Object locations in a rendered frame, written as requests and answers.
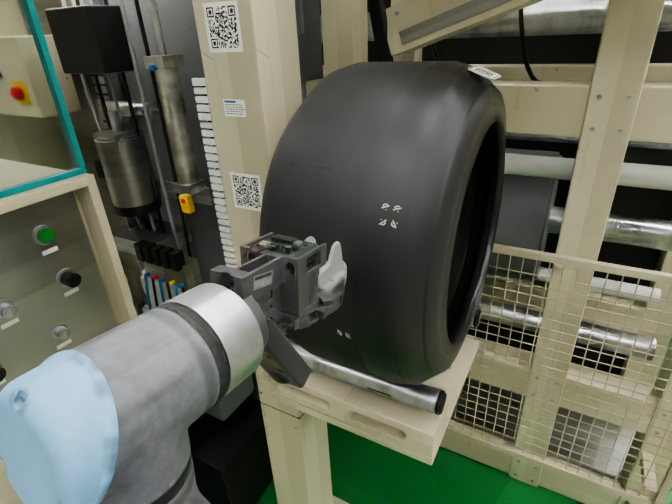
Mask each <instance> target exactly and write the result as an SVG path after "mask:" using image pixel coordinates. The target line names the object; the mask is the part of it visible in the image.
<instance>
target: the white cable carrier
mask: <svg viewBox="0 0 672 504"><path fill-rule="evenodd" d="M192 85H193V86H201V87H195V88H194V93H195V94H203V96H196V97H195V100H196V103H204V104H205V105H200V104H199V105H197V111H198V112H206V113H198V117H199V120H206V121H205V122H200V126H201V128H209V130H201V132H202V136H207V137H209V138H203V143H204V144H207V145H206V146H204V150H205V152H208V153H206V154H205V156H206V160H211V161H208V162H207V165H208V167H211V168H214V169H208V171H209V175H215V176H210V182H213V183H212V184H211V188H212V190H217V191H213V196H215V197H218V198H214V203H215V204H217V205H215V209H216V211H217V212H216V215H217V217H218V218H219V219H218V223H219V224H222V225H219V230H220V231H221V232H220V236H221V237H223V238H221V242H222V244H224V245H223V249H224V250H225V251H224V256H226V257H225V262H227V263H226V266H227V267H231V268H237V262H236V256H235V250H234V244H233V240H232V239H233V238H232V233H231V227H229V226H230V220H229V215H228V213H227V212H228V209H227V206H226V205H227V203H226V199H224V198H226V197H225V192H223V191H224V185H223V179H222V174H221V168H220V162H219V156H218V150H217V144H216V138H215V132H214V127H213V121H212V115H211V109H210V103H209V97H208V95H207V94H208V91H207V85H206V80H205V78H192ZM208 103H209V104H208ZM208 145H210V146H208ZM218 204H219V205H218ZM226 250H227V251H226Z"/></svg>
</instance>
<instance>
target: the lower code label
mask: <svg viewBox="0 0 672 504"><path fill-rule="evenodd" d="M230 178H231V184H232V191H233V197H234V203H235V207H238V208H243V209H249V210H254V211H260V212H261V206H262V191H261V184H260V176H258V175H250V174H243V173H236V172H230Z"/></svg>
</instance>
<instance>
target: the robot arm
mask: <svg viewBox="0 0 672 504"><path fill-rule="evenodd" d="M258 242H259V243H258ZM240 256H241V266H239V267H237V268H231V267H227V266H224V265H219V266H217V267H215V268H212V269H210V278H211V283H204V284H201V285H198V286H196V287H194V288H192V289H190V290H188V291H186V292H184V293H182V294H180V295H178V296H176V297H174V298H172V299H170V300H168V301H166V302H164V303H162V304H160V305H159V306H157V307H155V308H153V309H151V310H149V311H147V312H145V313H143V314H141V315H139V316H137V317H135V318H133V319H131V320H129V321H127V322H125V323H123V324H121V325H119V326H117V327H115V328H113V329H111V330H109V331H107V332H105V333H103V334H101V335H99V336H97V337H95V338H93V339H91V340H89V341H87V342H85V343H83V344H81V345H79V346H77V347H75V348H73V349H71V350H64V351H60V352H58V353H55V354H54V355H52V356H50V357H49V358H47V359H46V360H45V361H44V362H43V363H42V364H41V365H40V366H38V367H36V368H34V369H32V370H31V371H29V372H27V373H25V374H23V375H21V376H20V377H18V378H16V379H14V380H13V381H11V382H10V383H9V384H8V385H6V386H5V387H4V389H3V390H2V391H1V392H0V459H1V460H2V461H3V462H4V464H5V467H6V471H5V473H6V475H7V477H8V479H9V481H10V483H11V484H12V486H13V488H14V489H15V491H16V493H17V494H18V496H19V497H20V498H21V500H22V501H23V502H24V503H25V504H211V503H210V502H209V501H208V500H207V499H206V498H204V497H203V495H202V494H201V493H200V491H199V489H198V487H197V484H196V478H195V472H194V466H193V460H192V454H191V445H190V439H189V434H188V428H189V426H190V425H191V424H192V423H193V422H195V421H196V420H197V419H198V418H199V417H200V416H202V415H203V414H204V413H205V412H206V411H208V410H209V409H210V408H211V407H212V406H214V405H215V404H216V403H217V402H218V401H219V400H221V399H222V398H223V397H225V396H226V395H227V394H228V393H229V392H231V391H232V390H233V389H234V388H235V387H237V386H238V385H239V384H240V383H241V382H243V381H244V380H245V379H246V378H247V377H249V376H250V375H251V374H252V373H253V372H255V371H256V370H257V368H258V366H259V365H260V366H261V367H262V368H263V369H264V370H265V371H266V372H267V373H268V374H269V375H270V376H271V377H272V378H273V379H274V380H275V381H276V382H278V383H281V384H291V385H293V386H296V387H298V388H303V387H304V385H305V383H306V381H307V379H308V377H309V375H310V373H311V368H310V367H309V366H308V365H307V363H306V362H305V361H304V360H303V358H302V357H301V356H300V354H299V353H298V352H297V351H296V349H295V348H294V347H293V345H292V344H291V343H290V342H289V340H288V339H287V338H286V337H285V335H284V334H283V333H285V331H286V330H287V328H288V329H291V330H294V331H295V330H297V329H303V328H305V327H310V325H311V324H313V323H315V322H317V321H318V319H322V320H324V319H325V318H326V316H328V315H329V314H331V313H333V312H334V311H336V310H337V309H338V308H339V307H340V305H341V304H342V300H343V295H344V289H345V284H346V277H347V266H346V264H345V262H344V261H343V260H342V251H341V245H340V243H339V242H337V241H336V242H335V243H334V244H333V245H332V247H331V251H330V254H329V258H328V261H327V262H326V243H323V244H321V245H318V244H317V243H316V240H315V238H314V237H313V236H309V237H307V238H306V239H305V240H304V241H302V240H298V238H294V237H290V236H285V235H280V234H276V235H274V236H273V232H270V233H268V234H266V235H264V236H261V237H259V238H257V239H255V240H252V241H250V242H248V243H246V244H243V245H241V246H240Z"/></svg>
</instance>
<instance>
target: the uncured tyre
mask: <svg viewBox="0 0 672 504"><path fill-rule="evenodd" d="M471 67H474V66H472V65H468V64H465V63H462V62H458V61H403V62H359V63H355V64H352V65H349V66H346V67H343V68H341V69H338V70H336V71H334V72H332V73H330V74H329V75H327V76H326V77H325V78H323V79H322V80H321V81H320V82H319V83H318V84H317V85H316V86H315V87H314V88H313V89H312V90H311V92H310V93H309V94H308V96H307V97H306V98H305V100H304V101H303V102H302V104H301V105H300V107H299V108H298V109H297V111H296V112H295V113H294V115H293V116H292V118H291V119H290V121H289V123H288V124H287V126H286V128H285V130H284V132H283V134H282V136H281V138H280V140H279V142H278V145H277V147H276V150H275V152H274V155H273V158H272V161H271V164H270V167H269V171H268V175H267V179H266V183H265V187H264V193H263V199H262V206H261V215H260V232H259V237H261V236H264V235H266V234H268V233H270V232H273V236H274V235H276V234H280V235H285V236H290V237H294V238H298V240H302V241H304V240H305V239H306V238H307V237H309V236H313V237H314V238H315V240H316V243H317V244H318V245H321V244H323V243H326V262H327V261H328V258H329V254H330V251H331V247H332V245H333V244H334V243H335V242H336V241H337V242H339V243H340V245H341V251H342V260H343V261H344V262H345V264H346V266H347V277H346V284H345V289H344V295H343V300H342V304H341V305H340V307H339V308H338V309H337V310H336V311H334V312H333V313H331V314H329V315H328V316H326V318H325V319H324V320H322V319H318V321H317V322H315V323H313V324H311V325H310V327H305V328H303V329H297V330H295V331H294V330H291V329H288V328H287V330H286V331H285V332H286V333H287V335H288V336H289V337H290V338H291V339H292V340H293V341H294V342H296V343H297V344H298V345H300V346H301V347H302V348H304V349H305V350H306V351H308V352H309V353H311V354H313V355H316V356H319V357H321V358H324V359H327V360H330V361H333V362H336V363H339V364H342V365H345V366H347V367H350V368H353V369H356V370H359V371H362V372H365V373H368V374H371V375H373V376H376V377H379V378H382V379H385V380H388V381H391V382H394V383H397V384H420V383H422V382H424V381H426V380H428V379H430V378H432V377H434V376H436V375H439V374H441V373H443V372H445V371H446V370H447V369H448V368H449V367H450V366H451V365H452V363H453V362H454V360H455V359H456V357H457V355H458V353H459V351H460V349H461V347H462V345H463V342H464V340H465V338H466V335H467V333H468V330H469V327H470V325H471V322H472V319H473V317H474V314H475V311H476V308H477V305H478V302H479V299H480V296H481V293H482V289H483V286H484V282H485V279H486V275H487V271H488V267H489V263H490V259H491V254H492V250H493V245H494V240H495V235H496V230H497V225H498V219H499V213H500V206H501V199H502V192H503V183H504V172H505V153H506V113H505V105H504V100H503V97H502V94H501V92H500V91H499V90H498V89H497V88H496V86H495V85H494V84H493V83H492V82H491V81H490V80H489V79H488V78H485V77H483V76H481V75H479V74H477V73H474V72H472V71H470V70H468V68H471ZM290 163H298V164H307V165H315V166H324V167H332V169H331V170H326V169H317V168H309V167H300V166H292V165H289V164H290ZM382 198H383V199H390V200H395V201H400V202H405V205H404V210H403V215H402V220H401V225H400V231H399V233H397V232H391V231H385V230H379V229H376V225H377V219H378V214H379V208H380V203H381V199H382ZM334 326H336V327H340V328H343V329H346V330H349V331H352V336H353V341H354V342H351V341H348V340H345V339H342V338H339V337H336V334H335V330H334Z"/></svg>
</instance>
